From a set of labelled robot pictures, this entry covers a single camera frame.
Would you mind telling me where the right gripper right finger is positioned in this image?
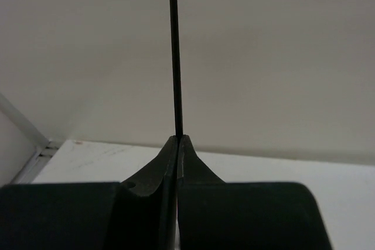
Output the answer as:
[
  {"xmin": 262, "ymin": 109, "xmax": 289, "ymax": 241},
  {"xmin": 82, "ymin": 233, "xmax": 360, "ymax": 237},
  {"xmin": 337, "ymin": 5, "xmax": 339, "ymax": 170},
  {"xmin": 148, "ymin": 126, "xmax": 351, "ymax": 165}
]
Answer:
[{"xmin": 177, "ymin": 135, "xmax": 332, "ymax": 249}]

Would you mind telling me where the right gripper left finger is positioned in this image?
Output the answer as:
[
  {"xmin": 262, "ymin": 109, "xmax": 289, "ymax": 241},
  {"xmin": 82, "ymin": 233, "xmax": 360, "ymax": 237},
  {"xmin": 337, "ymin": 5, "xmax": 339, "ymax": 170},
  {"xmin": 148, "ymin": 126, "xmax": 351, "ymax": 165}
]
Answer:
[{"xmin": 1, "ymin": 136, "xmax": 178, "ymax": 249}]

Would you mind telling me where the dark green chopstick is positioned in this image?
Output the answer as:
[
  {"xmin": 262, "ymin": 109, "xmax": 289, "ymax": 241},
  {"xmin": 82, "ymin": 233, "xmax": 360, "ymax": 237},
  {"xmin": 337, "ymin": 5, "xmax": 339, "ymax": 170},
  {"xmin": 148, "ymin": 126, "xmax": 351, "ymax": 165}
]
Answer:
[{"xmin": 169, "ymin": 0, "xmax": 183, "ymax": 139}]

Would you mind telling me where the aluminium frame left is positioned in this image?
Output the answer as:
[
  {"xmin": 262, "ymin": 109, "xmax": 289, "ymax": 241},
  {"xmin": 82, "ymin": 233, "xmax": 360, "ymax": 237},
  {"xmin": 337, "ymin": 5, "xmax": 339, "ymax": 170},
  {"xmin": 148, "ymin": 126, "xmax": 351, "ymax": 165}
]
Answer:
[{"xmin": 1, "ymin": 95, "xmax": 62, "ymax": 186}]

